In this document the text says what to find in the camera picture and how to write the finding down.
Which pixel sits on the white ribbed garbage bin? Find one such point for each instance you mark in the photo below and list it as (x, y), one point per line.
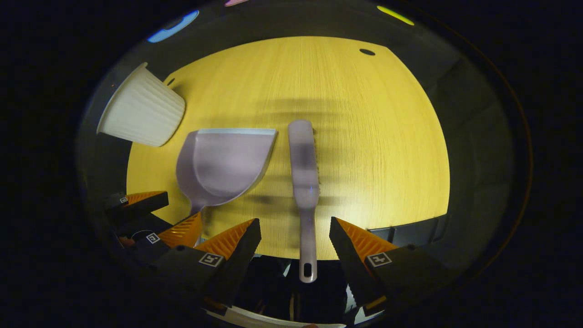
(141, 109)

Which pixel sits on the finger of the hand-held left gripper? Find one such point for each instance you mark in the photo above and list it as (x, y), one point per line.
(152, 248)
(148, 204)

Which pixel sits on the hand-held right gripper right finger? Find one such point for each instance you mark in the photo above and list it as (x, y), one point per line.
(348, 269)

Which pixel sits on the wooden desktop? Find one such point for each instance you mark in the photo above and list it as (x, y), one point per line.
(373, 136)

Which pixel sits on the pale pink dustpan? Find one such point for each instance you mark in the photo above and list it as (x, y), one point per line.
(223, 164)

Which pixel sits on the small pale pink broom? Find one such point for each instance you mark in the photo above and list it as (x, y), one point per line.
(304, 168)

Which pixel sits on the black desk edge rail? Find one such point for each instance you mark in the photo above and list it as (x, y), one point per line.
(410, 234)

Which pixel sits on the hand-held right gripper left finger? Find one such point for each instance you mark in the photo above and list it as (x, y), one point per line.
(241, 259)

